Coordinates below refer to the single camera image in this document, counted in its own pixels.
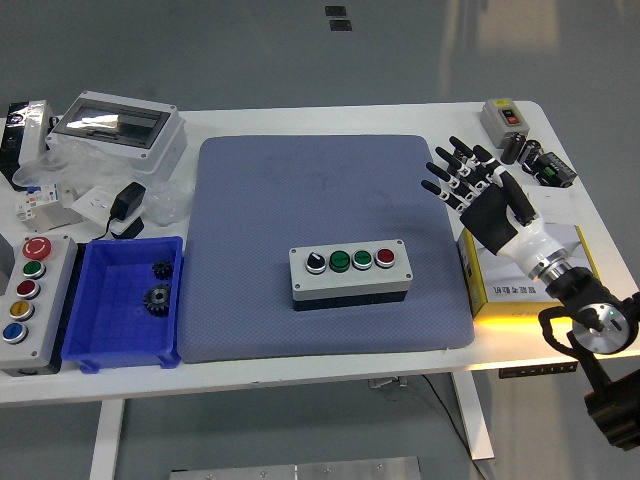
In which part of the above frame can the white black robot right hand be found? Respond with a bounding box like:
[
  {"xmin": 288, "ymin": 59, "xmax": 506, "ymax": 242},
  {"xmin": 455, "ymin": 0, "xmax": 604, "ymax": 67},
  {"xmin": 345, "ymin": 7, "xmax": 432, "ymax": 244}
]
[{"xmin": 421, "ymin": 135, "xmax": 569, "ymax": 279}]

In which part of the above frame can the grey four-button control box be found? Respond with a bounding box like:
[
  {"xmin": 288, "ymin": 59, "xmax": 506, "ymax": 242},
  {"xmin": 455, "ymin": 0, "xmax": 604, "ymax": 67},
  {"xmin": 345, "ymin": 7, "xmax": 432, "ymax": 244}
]
[{"xmin": 288, "ymin": 238, "xmax": 414, "ymax": 313}]

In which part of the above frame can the grey five-button control box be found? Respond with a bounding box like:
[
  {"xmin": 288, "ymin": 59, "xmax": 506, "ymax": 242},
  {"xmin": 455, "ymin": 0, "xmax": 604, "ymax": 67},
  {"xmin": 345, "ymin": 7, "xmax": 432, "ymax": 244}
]
[{"xmin": 0, "ymin": 233, "xmax": 80, "ymax": 377}]

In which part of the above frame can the black cylindrical capacitor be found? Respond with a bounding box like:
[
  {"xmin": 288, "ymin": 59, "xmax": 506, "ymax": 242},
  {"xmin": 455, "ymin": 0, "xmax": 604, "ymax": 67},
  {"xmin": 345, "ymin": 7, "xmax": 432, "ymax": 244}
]
[
  {"xmin": 500, "ymin": 132, "xmax": 527, "ymax": 165},
  {"xmin": 517, "ymin": 139, "xmax": 542, "ymax": 167}
]

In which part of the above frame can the yellow white cardboard box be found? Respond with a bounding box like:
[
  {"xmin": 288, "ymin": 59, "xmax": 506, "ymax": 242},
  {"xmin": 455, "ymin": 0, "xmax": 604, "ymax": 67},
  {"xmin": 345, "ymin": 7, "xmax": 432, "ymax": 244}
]
[{"xmin": 457, "ymin": 223, "xmax": 601, "ymax": 321}]

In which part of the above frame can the black module with green terminal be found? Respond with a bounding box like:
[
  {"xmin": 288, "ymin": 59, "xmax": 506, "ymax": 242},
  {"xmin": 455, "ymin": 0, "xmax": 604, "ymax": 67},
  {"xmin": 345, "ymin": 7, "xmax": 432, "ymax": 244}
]
[{"xmin": 522, "ymin": 151, "xmax": 578, "ymax": 189}]

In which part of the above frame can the black table control panel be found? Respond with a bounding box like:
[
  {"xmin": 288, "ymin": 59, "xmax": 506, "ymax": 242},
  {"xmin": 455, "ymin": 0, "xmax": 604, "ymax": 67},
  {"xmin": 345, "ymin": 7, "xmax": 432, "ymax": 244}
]
[{"xmin": 498, "ymin": 362, "xmax": 580, "ymax": 380}]

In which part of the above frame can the white table leg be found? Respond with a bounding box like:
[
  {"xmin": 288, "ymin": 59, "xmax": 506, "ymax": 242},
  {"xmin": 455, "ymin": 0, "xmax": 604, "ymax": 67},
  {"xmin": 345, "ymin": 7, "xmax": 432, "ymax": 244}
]
[
  {"xmin": 88, "ymin": 398, "xmax": 126, "ymax": 480},
  {"xmin": 449, "ymin": 372, "xmax": 496, "ymax": 461}
]

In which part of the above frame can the blue-grey mat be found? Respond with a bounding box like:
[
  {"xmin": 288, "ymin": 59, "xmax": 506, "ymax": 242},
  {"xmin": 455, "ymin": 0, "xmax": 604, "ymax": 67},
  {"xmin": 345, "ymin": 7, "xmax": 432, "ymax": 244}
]
[{"xmin": 177, "ymin": 133, "xmax": 476, "ymax": 365}]

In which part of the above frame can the silver metal plate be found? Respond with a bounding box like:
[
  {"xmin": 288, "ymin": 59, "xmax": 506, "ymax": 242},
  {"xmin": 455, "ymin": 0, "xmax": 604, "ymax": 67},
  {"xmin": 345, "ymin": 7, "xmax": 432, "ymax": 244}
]
[{"xmin": 168, "ymin": 455, "xmax": 423, "ymax": 480}]

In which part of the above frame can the large black bevel gear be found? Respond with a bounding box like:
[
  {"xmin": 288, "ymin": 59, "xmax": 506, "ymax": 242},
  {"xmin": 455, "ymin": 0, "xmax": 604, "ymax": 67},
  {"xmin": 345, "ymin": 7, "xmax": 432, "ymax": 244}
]
[{"xmin": 142, "ymin": 282, "xmax": 174, "ymax": 317}]

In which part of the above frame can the black power adapter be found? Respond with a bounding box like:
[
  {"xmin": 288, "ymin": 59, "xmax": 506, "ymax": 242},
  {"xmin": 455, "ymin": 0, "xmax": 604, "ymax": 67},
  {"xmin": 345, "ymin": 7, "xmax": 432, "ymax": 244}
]
[{"xmin": 92, "ymin": 181, "xmax": 148, "ymax": 241}]

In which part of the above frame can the blue plastic bin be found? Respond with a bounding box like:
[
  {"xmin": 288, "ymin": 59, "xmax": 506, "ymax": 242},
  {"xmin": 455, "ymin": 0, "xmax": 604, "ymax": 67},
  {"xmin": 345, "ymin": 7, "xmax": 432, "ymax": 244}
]
[{"xmin": 60, "ymin": 235, "xmax": 185, "ymax": 374}]

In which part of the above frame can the clear plastic bag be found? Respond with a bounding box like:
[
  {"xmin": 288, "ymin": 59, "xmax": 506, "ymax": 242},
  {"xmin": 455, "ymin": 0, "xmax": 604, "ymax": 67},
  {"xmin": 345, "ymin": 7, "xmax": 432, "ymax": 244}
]
[{"xmin": 12, "ymin": 137, "xmax": 194, "ymax": 226}]

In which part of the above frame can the white circuit breaker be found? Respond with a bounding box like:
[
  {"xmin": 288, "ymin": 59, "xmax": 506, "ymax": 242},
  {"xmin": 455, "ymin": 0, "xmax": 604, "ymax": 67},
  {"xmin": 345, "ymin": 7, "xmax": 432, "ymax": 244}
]
[{"xmin": 14, "ymin": 182, "xmax": 84, "ymax": 232}]

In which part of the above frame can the white wall switch panel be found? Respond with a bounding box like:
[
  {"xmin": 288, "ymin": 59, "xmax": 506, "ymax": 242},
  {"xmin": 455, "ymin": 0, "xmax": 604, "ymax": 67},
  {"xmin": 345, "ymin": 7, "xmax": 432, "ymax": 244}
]
[{"xmin": 522, "ymin": 184, "xmax": 576, "ymax": 225}]

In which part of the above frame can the small grey two-button switch box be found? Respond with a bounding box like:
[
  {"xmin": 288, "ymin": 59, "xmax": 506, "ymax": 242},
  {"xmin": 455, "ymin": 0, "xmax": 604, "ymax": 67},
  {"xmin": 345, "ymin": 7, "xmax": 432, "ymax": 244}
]
[{"xmin": 480, "ymin": 98, "xmax": 531, "ymax": 150}]

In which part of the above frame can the black cable under table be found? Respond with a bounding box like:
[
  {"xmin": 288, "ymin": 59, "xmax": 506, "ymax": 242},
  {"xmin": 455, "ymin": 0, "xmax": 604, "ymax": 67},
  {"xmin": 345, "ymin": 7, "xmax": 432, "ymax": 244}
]
[{"xmin": 419, "ymin": 374, "xmax": 484, "ymax": 480}]

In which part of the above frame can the grey enclosure with clear lid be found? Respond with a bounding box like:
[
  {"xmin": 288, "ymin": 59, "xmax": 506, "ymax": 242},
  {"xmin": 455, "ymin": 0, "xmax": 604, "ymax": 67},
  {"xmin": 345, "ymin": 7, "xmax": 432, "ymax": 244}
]
[{"xmin": 45, "ymin": 90, "xmax": 189, "ymax": 176}]

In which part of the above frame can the white wall socket plate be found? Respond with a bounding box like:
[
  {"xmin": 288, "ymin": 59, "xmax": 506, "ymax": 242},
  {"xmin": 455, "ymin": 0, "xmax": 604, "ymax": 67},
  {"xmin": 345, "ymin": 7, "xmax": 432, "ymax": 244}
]
[{"xmin": 71, "ymin": 184, "xmax": 145, "ymax": 240}]

